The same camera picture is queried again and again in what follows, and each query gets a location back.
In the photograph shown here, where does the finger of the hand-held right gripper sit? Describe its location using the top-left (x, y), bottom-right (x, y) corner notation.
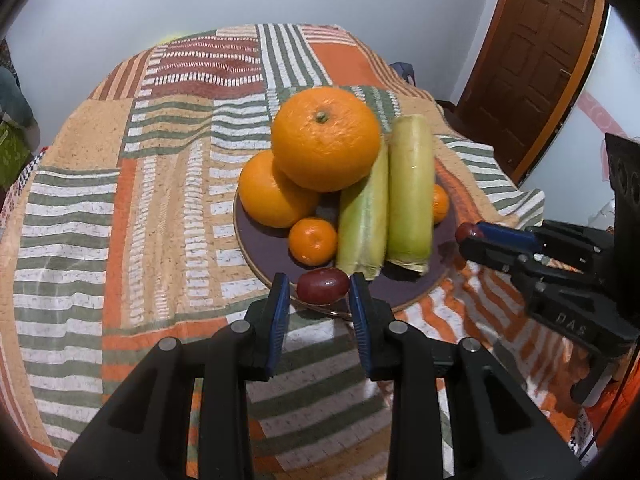
top-left (477, 221), bottom-right (616, 275)
top-left (458, 236), bottom-right (553, 288)

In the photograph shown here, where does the grey plush toy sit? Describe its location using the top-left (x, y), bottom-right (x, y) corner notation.
top-left (0, 67), bottom-right (36, 129)

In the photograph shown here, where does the white heart-print wardrobe door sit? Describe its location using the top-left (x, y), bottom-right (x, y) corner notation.
top-left (520, 7), bottom-right (640, 233)

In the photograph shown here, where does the green fabric storage box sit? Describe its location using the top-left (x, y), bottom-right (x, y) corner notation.
top-left (0, 119), bottom-right (34, 192)

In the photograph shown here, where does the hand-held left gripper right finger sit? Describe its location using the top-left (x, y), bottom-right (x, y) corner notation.
top-left (348, 272), bottom-right (586, 480)

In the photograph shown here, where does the large orange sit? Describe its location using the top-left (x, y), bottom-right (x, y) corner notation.
top-left (238, 150), bottom-right (321, 229)
top-left (270, 86), bottom-right (383, 194)

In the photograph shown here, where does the small tangerine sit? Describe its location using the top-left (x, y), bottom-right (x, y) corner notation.
top-left (432, 183), bottom-right (450, 225)
top-left (288, 217), bottom-right (339, 267)

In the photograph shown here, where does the dark red grape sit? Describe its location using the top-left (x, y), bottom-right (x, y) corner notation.
top-left (296, 267), bottom-right (350, 305)
top-left (455, 222), bottom-right (485, 244)

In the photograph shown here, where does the dark purple plate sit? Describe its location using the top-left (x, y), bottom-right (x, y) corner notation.
top-left (233, 132), bottom-right (459, 319)

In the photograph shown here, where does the brown wooden door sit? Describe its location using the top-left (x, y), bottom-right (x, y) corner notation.
top-left (456, 0), bottom-right (609, 184)

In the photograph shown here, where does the striped patchwork tablecloth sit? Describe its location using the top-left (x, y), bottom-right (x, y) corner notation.
top-left (0, 23), bottom-right (593, 480)

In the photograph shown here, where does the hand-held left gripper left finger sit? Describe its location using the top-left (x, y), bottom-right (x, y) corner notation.
top-left (57, 272), bottom-right (292, 480)

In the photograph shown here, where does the corn cob with husk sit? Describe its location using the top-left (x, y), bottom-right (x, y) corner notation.
top-left (384, 114), bottom-right (435, 275)
top-left (335, 139), bottom-right (390, 281)

